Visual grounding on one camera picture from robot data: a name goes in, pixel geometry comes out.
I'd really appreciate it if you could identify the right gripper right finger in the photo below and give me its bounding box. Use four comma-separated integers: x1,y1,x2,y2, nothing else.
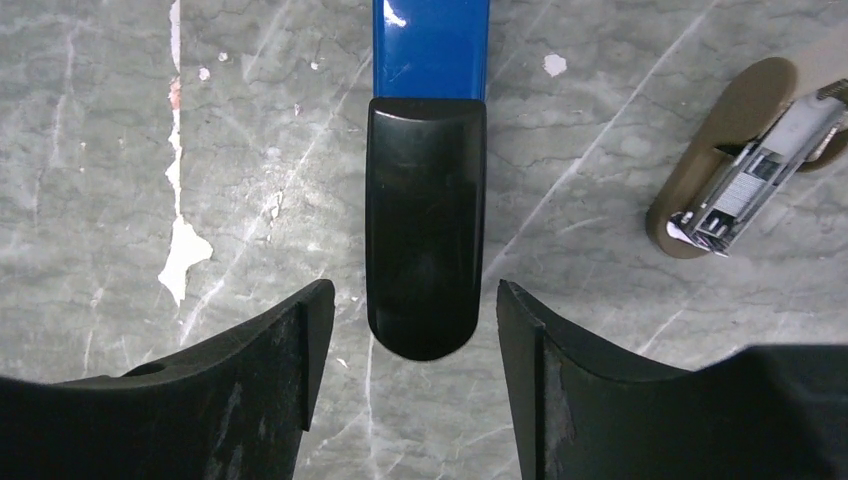
496,280,847,479

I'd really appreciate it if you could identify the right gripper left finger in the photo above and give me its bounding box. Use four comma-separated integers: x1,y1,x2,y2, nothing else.
1,279,335,479

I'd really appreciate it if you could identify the beige small stapler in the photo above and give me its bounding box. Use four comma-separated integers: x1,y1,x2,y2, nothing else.
645,24,847,259

